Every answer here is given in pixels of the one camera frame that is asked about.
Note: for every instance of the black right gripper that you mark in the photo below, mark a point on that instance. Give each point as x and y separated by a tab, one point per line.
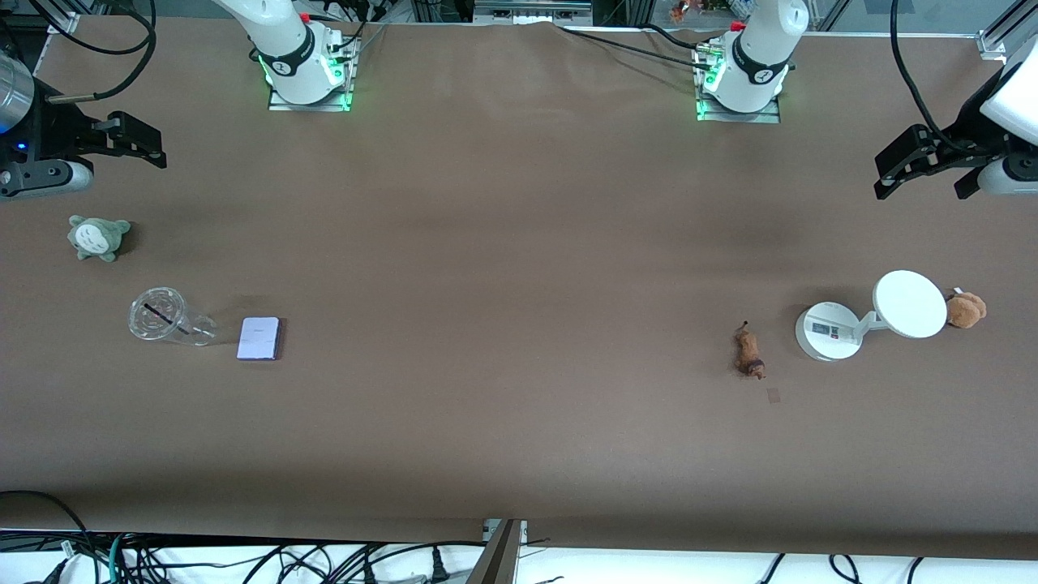
57	130

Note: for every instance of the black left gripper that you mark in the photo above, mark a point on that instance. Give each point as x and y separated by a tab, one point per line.
970	135

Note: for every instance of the lavender flip phone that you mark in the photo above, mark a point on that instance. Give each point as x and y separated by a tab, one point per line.
259	338

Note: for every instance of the brown lion statue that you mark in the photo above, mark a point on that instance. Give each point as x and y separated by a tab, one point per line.
750	353

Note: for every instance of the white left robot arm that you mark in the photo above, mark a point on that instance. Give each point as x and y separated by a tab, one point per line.
758	49

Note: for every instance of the grey totoro plush toy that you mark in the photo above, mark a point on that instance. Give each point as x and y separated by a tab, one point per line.
97	239

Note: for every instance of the white round desk lamp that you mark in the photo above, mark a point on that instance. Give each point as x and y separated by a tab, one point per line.
908	304

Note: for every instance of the brown bear plush toy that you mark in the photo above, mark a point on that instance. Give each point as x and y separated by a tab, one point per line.
967	310

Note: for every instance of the black straw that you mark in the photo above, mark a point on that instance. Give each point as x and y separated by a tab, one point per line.
162	316

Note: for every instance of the clear plastic cup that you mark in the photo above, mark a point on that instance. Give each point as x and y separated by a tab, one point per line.
162	318

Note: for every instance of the orange toy figure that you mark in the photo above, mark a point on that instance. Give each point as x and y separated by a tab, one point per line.
681	11

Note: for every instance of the brown table cover sheet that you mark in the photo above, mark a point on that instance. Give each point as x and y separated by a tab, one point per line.
519	422

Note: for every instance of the black power plug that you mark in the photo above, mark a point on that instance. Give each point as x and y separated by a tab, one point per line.
371	574
440	568

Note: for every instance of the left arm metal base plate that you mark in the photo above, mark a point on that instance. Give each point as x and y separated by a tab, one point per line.
766	116

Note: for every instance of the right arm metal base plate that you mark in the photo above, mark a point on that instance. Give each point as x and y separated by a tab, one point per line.
336	97

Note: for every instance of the aluminium frame rail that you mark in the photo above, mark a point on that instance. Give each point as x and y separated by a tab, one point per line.
531	12

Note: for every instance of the aluminium profile post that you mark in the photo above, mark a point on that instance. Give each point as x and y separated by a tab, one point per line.
499	560

